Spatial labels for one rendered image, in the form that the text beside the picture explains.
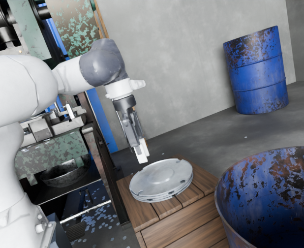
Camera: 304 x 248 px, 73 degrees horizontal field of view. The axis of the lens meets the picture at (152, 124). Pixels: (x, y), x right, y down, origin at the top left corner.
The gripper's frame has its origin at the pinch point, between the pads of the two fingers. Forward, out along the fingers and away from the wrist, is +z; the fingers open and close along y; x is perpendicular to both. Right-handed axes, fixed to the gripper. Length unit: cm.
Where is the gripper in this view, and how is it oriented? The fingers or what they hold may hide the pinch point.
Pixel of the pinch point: (141, 151)
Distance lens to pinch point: 74.0
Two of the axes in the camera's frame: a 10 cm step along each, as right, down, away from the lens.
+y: -1.2, 2.9, -9.5
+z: 3.0, 9.2, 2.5
